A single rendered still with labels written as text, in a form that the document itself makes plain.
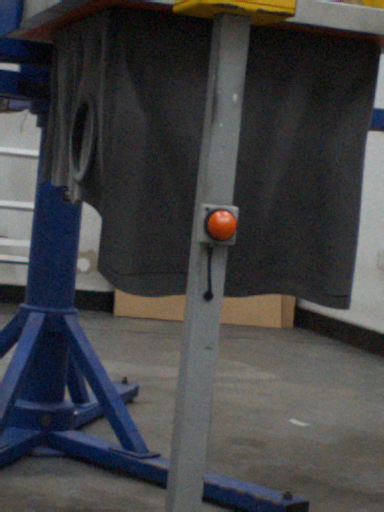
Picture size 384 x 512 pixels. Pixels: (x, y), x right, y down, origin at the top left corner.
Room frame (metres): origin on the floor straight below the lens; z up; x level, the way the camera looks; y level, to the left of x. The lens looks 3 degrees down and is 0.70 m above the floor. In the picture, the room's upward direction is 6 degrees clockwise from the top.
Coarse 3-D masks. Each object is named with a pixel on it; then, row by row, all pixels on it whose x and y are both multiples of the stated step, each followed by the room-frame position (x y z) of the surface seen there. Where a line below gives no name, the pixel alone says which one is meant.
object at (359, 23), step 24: (24, 0) 2.30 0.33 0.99; (48, 0) 2.08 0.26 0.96; (72, 0) 1.95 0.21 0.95; (120, 0) 1.90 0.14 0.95; (144, 0) 1.88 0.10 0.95; (168, 0) 1.89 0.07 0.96; (312, 0) 1.95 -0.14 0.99; (24, 24) 2.34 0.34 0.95; (288, 24) 1.98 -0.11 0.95; (312, 24) 1.96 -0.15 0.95; (336, 24) 1.97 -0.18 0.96; (360, 24) 1.98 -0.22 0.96
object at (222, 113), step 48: (192, 0) 1.69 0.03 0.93; (240, 0) 1.67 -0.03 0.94; (288, 0) 1.69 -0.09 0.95; (240, 48) 1.72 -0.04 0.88; (240, 96) 1.72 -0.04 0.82; (192, 240) 1.74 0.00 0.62; (192, 288) 1.72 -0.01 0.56; (192, 336) 1.71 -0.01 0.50; (192, 384) 1.71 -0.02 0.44; (192, 432) 1.72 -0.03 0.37; (192, 480) 1.72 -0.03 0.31
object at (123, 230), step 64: (128, 64) 1.98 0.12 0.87; (192, 64) 1.99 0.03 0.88; (256, 64) 2.02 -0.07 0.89; (320, 64) 2.06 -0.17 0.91; (128, 128) 1.97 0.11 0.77; (192, 128) 2.00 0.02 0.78; (256, 128) 2.04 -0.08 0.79; (320, 128) 2.08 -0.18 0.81; (128, 192) 1.98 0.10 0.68; (192, 192) 2.01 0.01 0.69; (256, 192) 2.05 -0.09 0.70; (320, 192) 2.08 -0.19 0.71; (128, 256) 1.98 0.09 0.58; (256, 256) 2.06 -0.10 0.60; (320, 256) 2.09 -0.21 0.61
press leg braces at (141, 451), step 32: (32, 320) 3.22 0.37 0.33; (64, 320) 3.25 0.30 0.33; (0, 352) 3.42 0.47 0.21; (32, 352) 3.17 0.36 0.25; (0, 384) 3.08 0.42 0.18; (96, 384) 3.16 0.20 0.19; (0, 416) 3.00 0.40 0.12; (128, 416) 3.12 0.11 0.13; (0, 448) 2.96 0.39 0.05; (128, 448) 3.07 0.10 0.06
